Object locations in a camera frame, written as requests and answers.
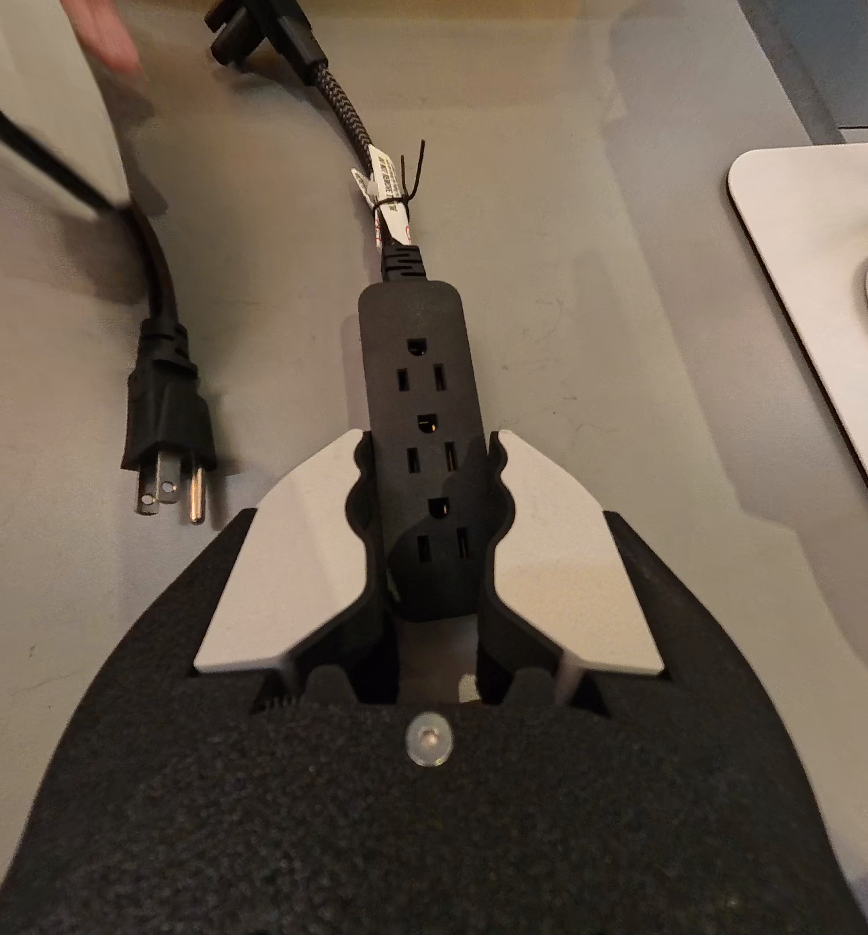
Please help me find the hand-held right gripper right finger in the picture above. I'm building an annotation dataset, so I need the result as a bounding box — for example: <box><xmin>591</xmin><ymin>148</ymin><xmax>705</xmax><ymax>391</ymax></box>
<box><xmin>476</xmin><ymin>430</ymin><xmax>667</xmax><ymax>708</ymax></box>

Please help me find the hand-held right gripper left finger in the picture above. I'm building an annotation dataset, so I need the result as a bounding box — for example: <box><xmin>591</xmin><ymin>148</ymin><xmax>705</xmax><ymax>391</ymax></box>
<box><xmin>193</xmin><ymin>430</ymin><xmax>400</xmax><ymax>706</ymax></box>

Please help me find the black three-prong power cord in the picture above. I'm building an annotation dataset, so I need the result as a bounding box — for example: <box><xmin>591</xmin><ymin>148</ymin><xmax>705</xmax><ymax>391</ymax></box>
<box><xmin>0</xmin><ymin>58</ymin><xmax>217</xmax><ymax>527</ymax></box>

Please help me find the black power strip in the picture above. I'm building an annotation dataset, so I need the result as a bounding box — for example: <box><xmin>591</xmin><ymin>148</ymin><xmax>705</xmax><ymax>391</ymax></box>
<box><xmin>355</xmin><ymin>278</ymin><xmax>495</xmax><ymax>623</ymax></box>

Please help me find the grey desk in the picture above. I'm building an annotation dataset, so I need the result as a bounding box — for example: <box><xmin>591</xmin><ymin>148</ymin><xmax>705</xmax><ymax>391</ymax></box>
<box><xmin>0</xmin><ymin>0</ymin><xmax>868</xmax><ymax>935</ymax></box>

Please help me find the person's left hand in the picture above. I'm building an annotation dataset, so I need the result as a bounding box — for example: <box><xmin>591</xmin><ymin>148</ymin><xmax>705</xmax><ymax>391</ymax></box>
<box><xmin>61</xmin><ymin>0</ymin><xmax>144</xmax><ymax>75</ymax></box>

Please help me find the dark grey panel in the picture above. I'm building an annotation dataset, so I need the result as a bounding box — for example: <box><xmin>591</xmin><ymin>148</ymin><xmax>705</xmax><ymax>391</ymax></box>
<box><xmin>740</xmin><ymin>0</ymin><xmax>868</xmax><ymax>147</ymax></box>

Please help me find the white cable tag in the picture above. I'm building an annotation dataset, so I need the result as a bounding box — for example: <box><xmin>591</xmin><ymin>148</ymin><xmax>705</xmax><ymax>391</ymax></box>
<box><xmin>350</xmin><ymin>141</ymin><xmax>416</xmax><ymax>251</ymax></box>

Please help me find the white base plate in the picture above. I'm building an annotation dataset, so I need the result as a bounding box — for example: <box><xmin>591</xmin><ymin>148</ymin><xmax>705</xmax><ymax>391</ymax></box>
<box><xmin>726</xmin><ymin>142</ymin><xmax>868</xmax><ymax>534</ymax></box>

